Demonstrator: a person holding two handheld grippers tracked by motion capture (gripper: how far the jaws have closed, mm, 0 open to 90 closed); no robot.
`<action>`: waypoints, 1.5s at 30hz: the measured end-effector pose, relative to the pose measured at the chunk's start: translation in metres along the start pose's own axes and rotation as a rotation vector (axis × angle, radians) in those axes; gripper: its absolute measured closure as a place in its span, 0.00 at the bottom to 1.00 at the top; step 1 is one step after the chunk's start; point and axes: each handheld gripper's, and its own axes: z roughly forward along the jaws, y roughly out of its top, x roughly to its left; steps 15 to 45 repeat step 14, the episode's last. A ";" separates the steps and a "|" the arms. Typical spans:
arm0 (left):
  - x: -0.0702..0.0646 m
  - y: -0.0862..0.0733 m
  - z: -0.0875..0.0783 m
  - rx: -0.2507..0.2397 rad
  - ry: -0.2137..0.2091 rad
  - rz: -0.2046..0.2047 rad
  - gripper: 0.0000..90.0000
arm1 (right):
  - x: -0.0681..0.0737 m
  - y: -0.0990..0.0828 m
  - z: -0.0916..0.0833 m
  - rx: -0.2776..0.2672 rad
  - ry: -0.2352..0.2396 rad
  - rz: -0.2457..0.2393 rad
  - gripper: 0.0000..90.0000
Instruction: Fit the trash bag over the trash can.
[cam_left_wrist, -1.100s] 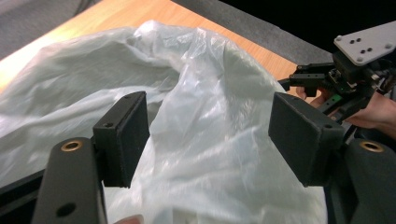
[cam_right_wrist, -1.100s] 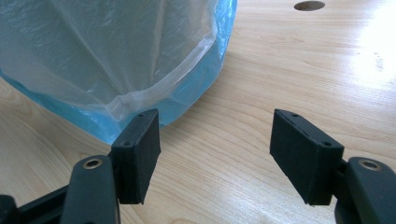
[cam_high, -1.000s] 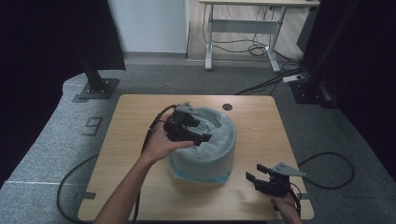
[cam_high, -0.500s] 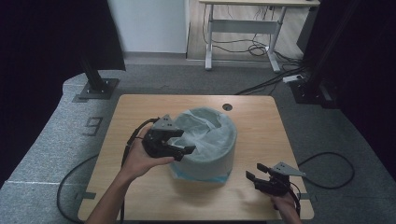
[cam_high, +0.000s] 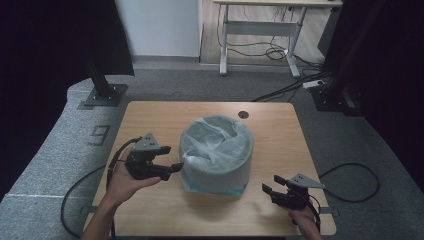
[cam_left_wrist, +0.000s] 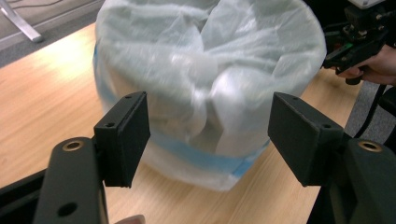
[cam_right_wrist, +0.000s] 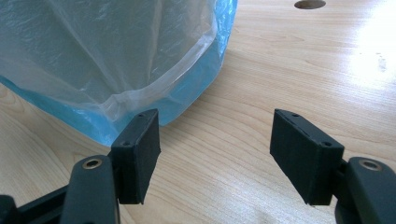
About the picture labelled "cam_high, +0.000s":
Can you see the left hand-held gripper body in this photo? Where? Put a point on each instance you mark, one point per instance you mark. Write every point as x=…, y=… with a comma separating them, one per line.
x=145, y=166

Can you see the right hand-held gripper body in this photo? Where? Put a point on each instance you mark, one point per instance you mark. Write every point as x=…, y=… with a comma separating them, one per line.
x=293, y=200

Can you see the green plastic bin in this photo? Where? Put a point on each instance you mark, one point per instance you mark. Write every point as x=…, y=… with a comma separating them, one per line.
x=233, y=173

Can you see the white plastic bag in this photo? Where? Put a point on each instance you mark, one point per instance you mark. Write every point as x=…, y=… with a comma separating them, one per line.
x=210, y=146

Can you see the person's right hand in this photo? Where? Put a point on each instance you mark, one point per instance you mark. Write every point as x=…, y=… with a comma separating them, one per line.
x=305, y=221

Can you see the person's left hand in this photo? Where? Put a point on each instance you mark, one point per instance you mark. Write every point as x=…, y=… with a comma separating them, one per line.
x=121, y=186

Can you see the round table grommet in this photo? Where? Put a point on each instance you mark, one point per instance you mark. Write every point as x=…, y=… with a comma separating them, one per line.
x=243, y=115

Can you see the black metal stand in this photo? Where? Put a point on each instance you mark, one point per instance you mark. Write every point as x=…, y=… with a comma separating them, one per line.
x=100, y=83
x=333, y=96

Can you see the white power strip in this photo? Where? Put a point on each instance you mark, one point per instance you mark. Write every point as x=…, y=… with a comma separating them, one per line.
x=313, y=84

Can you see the white partition panel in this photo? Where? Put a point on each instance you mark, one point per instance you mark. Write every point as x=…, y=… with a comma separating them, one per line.
x=160, y=26

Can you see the black curtain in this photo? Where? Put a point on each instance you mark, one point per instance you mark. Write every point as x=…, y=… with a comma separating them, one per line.
x=400, y=66
x=40, y=50

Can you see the white metal-frame desk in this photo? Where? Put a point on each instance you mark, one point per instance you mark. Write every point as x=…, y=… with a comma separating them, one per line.
x=260, y=28

